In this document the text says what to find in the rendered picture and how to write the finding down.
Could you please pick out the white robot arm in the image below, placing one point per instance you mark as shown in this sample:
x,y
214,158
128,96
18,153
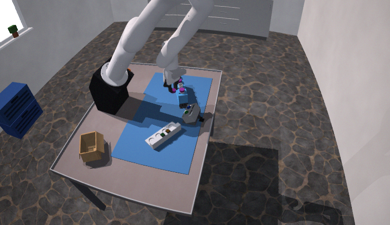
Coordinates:
x,y
132,40

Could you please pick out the grey control panel with blue and green buttons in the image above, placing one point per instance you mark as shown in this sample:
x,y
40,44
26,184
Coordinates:
x,y
192,114

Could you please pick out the open brown cardboard box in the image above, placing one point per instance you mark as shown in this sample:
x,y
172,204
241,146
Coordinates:
x,y
90,142

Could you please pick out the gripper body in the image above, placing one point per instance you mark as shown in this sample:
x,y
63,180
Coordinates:
x,y
167,76

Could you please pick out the blue flat mat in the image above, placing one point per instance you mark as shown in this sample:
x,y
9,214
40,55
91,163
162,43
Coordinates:
x,y
158,108

